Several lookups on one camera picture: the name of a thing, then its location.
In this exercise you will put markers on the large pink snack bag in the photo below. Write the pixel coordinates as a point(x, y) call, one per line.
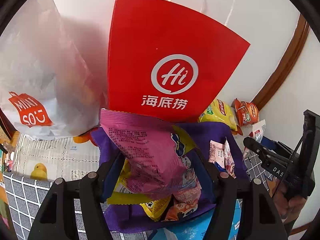
point(156, 165)

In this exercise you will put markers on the brown wooden door frame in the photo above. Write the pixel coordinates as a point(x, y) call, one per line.
point(286, 64)

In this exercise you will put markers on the person right hand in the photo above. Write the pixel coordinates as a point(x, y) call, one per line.
point(289, 210)

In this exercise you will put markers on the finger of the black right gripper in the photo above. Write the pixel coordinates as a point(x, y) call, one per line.
point(273, 162)
point(276, 147)

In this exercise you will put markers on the red paper Haidilao bag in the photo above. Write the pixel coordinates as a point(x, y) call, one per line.
point(168, 61)

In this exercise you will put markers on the blue tissue pack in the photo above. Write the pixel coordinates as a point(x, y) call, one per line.
point(196, 228)

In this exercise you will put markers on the grey checked blanket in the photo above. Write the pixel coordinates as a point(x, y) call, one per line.
point(25, 197)

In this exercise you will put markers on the orange Lays chips bag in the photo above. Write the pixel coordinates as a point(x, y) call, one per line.
point(247, 113)

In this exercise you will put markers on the long colourful wafer pack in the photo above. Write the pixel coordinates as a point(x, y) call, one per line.
point(229, 162)

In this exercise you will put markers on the yellow triangular snack pack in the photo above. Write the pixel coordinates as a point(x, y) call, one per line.
point(155, 209)

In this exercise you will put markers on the yellow Lays chips bag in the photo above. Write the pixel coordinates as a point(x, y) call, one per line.
point(218, 111)

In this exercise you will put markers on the purple towel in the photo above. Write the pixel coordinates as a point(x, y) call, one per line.
point(132, 219)

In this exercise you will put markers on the panda print snack pack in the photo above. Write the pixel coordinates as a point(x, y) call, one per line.
point(185, 203)

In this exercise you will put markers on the blue Oreo mini pack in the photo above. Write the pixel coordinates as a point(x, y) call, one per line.
point(219, 167)

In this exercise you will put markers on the white Miniso plastic bag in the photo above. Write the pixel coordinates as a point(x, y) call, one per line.
point(47, 89)

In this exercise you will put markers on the newspaper sheet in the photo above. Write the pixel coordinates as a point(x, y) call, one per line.
point(68, 158)

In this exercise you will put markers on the light pink candy pack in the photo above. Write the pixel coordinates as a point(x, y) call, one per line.
point(216, 153)

